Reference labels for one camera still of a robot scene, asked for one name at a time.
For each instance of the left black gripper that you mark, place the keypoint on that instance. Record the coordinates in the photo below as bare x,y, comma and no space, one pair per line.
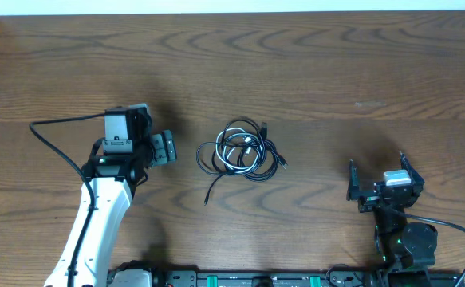
164,147

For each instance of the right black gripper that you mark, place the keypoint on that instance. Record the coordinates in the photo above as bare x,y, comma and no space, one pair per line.
367,202

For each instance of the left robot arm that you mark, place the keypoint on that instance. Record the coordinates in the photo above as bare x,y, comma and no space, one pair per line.
116,166

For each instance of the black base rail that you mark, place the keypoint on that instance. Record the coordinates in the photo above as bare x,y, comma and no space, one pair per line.
140,273

